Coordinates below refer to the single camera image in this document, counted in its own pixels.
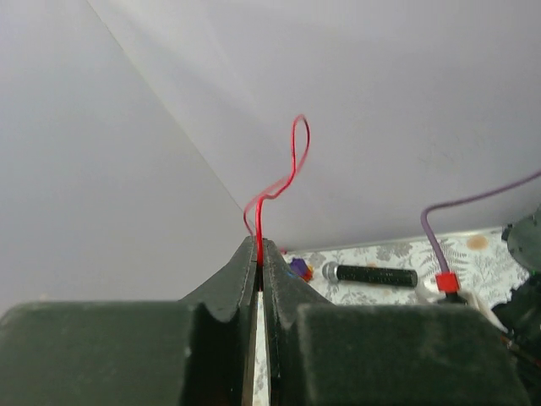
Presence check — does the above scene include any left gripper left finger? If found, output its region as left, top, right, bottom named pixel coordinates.
left=1, top=238, right=258, bottom=405

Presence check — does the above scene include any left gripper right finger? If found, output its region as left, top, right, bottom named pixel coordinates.
left=261, top=240, right=530, bottom=405

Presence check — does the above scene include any bright red wire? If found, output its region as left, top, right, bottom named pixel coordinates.
left=243, top=112, right=312, bottom=267

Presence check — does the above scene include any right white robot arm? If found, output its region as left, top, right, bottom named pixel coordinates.
left=493, top=211, right=540, bottom=405

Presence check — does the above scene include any black microphone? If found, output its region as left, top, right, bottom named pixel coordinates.
left=322, top=262, right=418, bottom=288

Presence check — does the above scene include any colourful toy block figure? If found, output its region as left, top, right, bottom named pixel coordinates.
left=289, top=258, right=314, bottom=282

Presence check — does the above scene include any floral table mat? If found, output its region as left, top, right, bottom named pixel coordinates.
left=253, top=228, right=533, bottom=406

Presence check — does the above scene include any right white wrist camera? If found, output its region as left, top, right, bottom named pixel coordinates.
left=415, top=272, right=508, bottom=332

